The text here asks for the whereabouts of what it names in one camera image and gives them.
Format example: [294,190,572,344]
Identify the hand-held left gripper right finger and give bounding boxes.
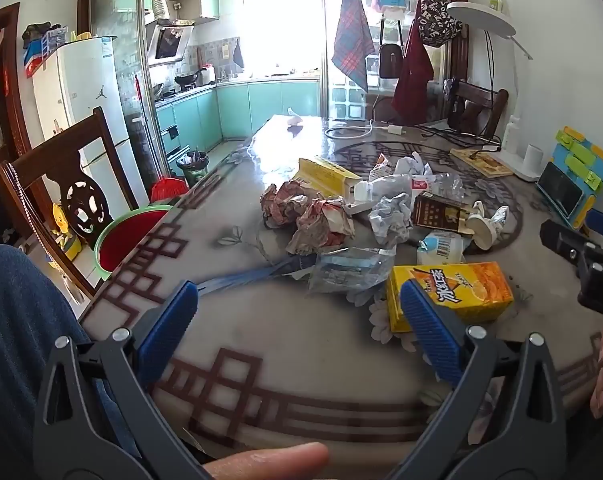
[390,279,571,480]

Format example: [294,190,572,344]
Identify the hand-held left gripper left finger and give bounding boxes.
[32,280,204,480]

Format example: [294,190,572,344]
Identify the yellow drink carton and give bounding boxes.
[386,261,515,334]

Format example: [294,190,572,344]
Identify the red bin with green rim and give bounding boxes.
[94,204,176,282]

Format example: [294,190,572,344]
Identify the red printed paper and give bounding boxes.
[260,180,315,231]
[285,197,357,257]

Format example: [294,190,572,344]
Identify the yellow snack bag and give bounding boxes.
[294,156,363,199]

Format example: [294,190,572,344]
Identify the black shoulder bag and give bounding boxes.
[378,42,403,80]

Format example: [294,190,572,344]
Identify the blue and green phone stand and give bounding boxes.
[545,126,603,232]

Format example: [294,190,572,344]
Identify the white paper cup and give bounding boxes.
[465,200,510,252]

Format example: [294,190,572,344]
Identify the blue plastic wrapper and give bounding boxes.
[196,255,322,297]

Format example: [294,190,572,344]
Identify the clear plastic bag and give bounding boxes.
[306,247,398,307]

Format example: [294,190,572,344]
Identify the wooden power strip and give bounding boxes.
[449,146,515,179]

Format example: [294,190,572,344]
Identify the white bottle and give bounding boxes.
[503,115,523,154]

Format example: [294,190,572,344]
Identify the brown drink carton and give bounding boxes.
[411,192,475,234]

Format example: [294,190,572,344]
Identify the crumpled white paper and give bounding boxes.
[369,192,415,246]
[376,152,435,182]

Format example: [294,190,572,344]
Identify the crushed clear plastic bottle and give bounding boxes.
[421,171,465,202]

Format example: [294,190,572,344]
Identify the red broom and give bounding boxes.
[133,74,188,204]

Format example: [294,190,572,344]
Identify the yellow toy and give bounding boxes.
[48,202,82,262]

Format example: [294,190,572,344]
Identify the small white box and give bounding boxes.
[348,180,378,216]

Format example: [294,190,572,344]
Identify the person's leg in blue jeans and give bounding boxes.
[0,244,144,480]

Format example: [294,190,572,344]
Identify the green kitchen waste bin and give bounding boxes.
[176,151,211,186]

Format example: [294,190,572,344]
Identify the dark wooden chair with cushion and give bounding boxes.
[443,77,511,139]

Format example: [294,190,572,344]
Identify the carved dark wooden chair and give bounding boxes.
[0,106,143,307]

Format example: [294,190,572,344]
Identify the dark red cloth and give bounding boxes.
[392,35,435,127]

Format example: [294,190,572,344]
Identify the teal lower kitchen cabinets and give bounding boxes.
[154,79,323,157]

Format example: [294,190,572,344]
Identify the white fridge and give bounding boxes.
[31,35,150,222]

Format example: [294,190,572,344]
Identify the white desk lamp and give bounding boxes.
[445,0,543,184]

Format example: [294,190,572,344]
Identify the black patterned cloth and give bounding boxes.
[415,0,465,49]

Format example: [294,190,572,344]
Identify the steel range hood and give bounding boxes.
[148,17,196,66]

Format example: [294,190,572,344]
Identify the plaid towel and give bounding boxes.
[331,0,376,94]

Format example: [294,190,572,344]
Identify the boxes on fridge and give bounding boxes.
[21,21,93,79]

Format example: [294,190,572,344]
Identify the white charging cable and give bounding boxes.
[325,119,406,142]

